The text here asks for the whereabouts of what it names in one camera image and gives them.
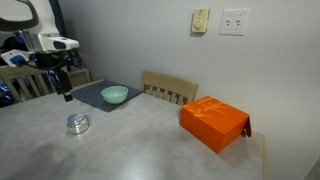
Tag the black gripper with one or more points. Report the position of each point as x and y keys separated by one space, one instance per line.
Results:
x=50 y=60

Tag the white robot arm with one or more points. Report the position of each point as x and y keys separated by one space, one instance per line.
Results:
x=43 y=20

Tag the low wooden side furniture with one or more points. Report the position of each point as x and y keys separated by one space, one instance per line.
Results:
x=80 y=76

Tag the dark blue cloth mat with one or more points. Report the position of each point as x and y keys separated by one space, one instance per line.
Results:
x=89 y=96

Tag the wooden ladder-back chair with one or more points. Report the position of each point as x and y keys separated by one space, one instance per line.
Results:
x=20 y=75

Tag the small silver metal cup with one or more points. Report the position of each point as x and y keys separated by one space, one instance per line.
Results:
x=78 y=127

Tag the mint green bowl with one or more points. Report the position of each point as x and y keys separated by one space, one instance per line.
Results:
x=114 y=94

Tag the dark tall background panel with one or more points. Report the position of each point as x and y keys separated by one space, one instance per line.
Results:
x=59 y=16

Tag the light wooden slatted chair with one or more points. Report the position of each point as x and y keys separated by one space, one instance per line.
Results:
x=168 y=85

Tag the orange cardboard box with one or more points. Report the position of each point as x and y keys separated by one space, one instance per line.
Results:
x=213 y=123

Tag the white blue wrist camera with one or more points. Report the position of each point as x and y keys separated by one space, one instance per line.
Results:
x=15 y=57

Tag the beige wall dimmer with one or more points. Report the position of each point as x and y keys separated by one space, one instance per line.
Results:
x=200 y=20

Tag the white double light switch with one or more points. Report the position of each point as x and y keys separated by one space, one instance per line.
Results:
x=234 y=21

